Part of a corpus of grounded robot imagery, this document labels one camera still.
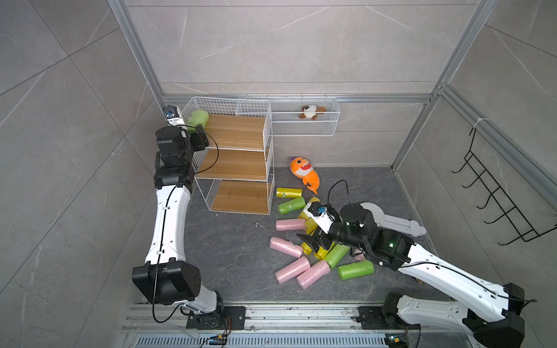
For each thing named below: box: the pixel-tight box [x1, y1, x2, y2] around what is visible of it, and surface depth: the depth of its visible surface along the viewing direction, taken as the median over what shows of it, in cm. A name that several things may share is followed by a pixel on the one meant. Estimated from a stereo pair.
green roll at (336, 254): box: [323, 243, 351, 269], surface depth 85 cm
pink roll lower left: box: [274, 255, 312, 284], surface depth 83 cm
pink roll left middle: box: [269, 236, 304, 258], surface depth 89 cm
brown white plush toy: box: [297, 104, 328, 122], surface depth 89 cm
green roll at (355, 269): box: [337, 260, 375, 280], surface depth 82 cm
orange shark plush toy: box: [288, 156, 320, 196], surface depth 113 cm
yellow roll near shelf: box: [276, 187, 303, 199], surface depth 106 cm
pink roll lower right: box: [296, 260, 331, 290], surface depth 82 cm
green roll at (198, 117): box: [187, 108, 210, 130], surface depth 78 cm
